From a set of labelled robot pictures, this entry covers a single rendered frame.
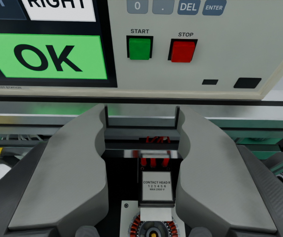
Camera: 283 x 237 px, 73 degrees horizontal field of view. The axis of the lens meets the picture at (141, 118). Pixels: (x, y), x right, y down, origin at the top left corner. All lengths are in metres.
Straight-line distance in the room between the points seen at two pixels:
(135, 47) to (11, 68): 0.13
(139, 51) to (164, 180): 0.27
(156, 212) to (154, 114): 0.25
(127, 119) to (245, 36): 0.13
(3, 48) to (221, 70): 0.20
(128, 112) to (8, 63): 0.13
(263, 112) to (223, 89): 0.05
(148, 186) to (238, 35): 0.29
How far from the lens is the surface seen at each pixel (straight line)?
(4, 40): 0.21
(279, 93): 0.29
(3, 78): 0.25
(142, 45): 0.17
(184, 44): 0.18
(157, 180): 0.38
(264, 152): 0.33
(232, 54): 0.20
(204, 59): 0.20
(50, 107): 0.24
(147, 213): 0.41
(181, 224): 0.52
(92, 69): 0.20
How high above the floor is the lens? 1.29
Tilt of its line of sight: 56 degrees down
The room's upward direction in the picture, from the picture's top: 2 degrees clockwise
